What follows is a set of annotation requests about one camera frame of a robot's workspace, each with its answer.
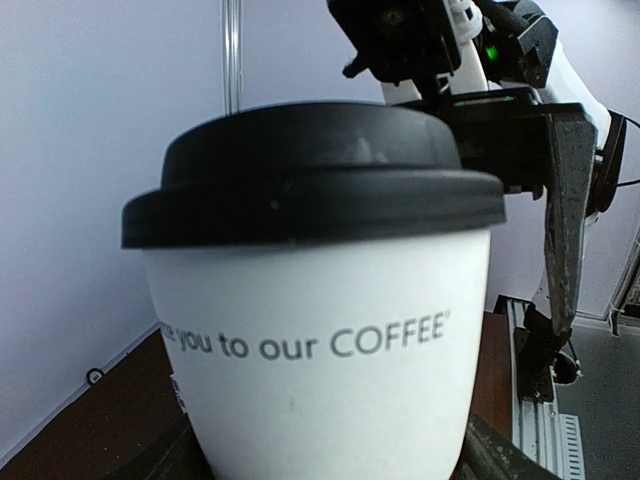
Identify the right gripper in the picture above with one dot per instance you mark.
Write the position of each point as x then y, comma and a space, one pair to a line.
503, 132

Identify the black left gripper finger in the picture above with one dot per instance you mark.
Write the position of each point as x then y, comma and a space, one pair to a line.
487, 455

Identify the aluminium front rail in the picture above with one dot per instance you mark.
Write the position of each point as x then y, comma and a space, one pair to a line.
588, 429

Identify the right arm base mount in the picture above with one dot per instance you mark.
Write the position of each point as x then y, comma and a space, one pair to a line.
543, 359

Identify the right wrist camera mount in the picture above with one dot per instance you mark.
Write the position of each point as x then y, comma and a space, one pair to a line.
414, 49

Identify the small black wall grommet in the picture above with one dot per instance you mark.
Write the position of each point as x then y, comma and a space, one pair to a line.
94, 375

